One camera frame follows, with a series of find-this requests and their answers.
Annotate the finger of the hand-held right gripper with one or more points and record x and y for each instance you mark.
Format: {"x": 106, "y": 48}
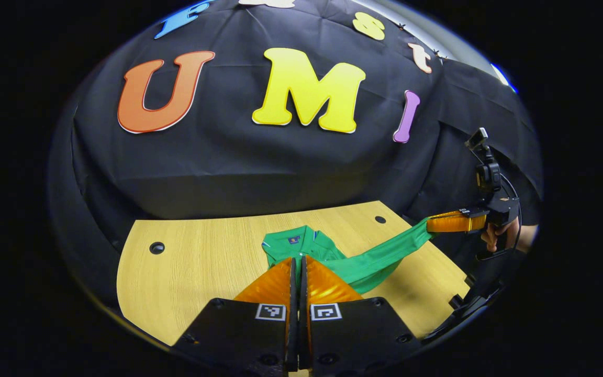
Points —
{"x": 453, "y": 222}

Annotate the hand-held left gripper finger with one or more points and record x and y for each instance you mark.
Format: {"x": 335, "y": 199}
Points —
{"x": 304, "y": 314}
{"x": 292, "y": 314}

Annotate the green T-shirt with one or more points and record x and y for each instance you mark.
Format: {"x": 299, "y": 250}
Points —
{"x": 375, "y": 262}

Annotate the black backdrop cloth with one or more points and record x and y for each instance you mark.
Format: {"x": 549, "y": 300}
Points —
{"x": 280, "y": 167}

